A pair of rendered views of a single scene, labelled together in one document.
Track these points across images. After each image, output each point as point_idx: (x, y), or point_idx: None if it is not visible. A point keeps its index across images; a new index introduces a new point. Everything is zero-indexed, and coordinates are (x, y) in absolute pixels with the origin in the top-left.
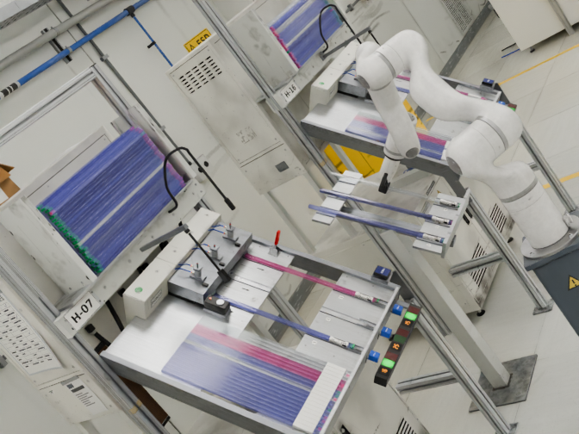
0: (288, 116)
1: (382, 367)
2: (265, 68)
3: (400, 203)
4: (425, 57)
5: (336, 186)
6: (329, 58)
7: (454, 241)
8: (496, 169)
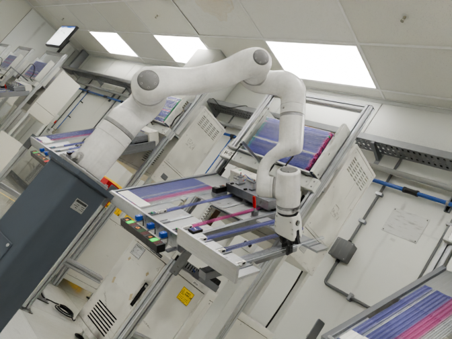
0: (438, 251)
1: (130, 219)
2: None
3: None
4: (230, 56)
5: (305, 236)
6: None
7: (200, 272)
8: (126, 101)
